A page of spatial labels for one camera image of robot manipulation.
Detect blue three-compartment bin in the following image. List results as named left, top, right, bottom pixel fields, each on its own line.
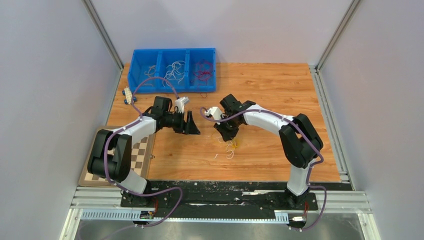
left=127, top=48, right=217, bottom=94

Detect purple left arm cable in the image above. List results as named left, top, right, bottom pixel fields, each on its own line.
left=79, top=76, right=184, bottom=240

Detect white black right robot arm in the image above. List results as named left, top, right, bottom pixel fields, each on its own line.
left=202, top=94, right=324, bottom=209

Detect white blue connector block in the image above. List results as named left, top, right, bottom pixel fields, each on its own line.
left=122, top=86, right=137, bottom=105

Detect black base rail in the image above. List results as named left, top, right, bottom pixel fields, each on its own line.
left=120, top=180, right=323, bottom=219

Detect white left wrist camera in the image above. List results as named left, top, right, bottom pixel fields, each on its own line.
left=174, top=96, right=190, bottom=113

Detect wooden chessboard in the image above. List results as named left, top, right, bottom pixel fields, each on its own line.
left=78, top=125, right=156, bottom=188

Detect white cables in bin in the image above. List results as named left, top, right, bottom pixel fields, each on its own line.
left=161, top=60, right=187, bottom=88

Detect yellow cable in bin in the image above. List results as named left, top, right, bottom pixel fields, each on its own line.
left=144, top=64, right=158, bottom=88

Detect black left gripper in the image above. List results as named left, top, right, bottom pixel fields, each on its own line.
left=163, top=110, right=201, bottom=135

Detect red cables in bin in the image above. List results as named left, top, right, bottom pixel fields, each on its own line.
left=191, top=58, right=215, bottom=99

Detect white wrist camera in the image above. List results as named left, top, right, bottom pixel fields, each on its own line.
left=204, top=106, right=223, bottom=120
left=174, top=96, right=190, bottom=113

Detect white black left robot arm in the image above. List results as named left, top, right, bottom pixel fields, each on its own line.
left=87, top=96, right=200, bottom=207

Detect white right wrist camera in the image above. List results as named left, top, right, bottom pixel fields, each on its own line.
left=204, top=106, right=223, bottom=120

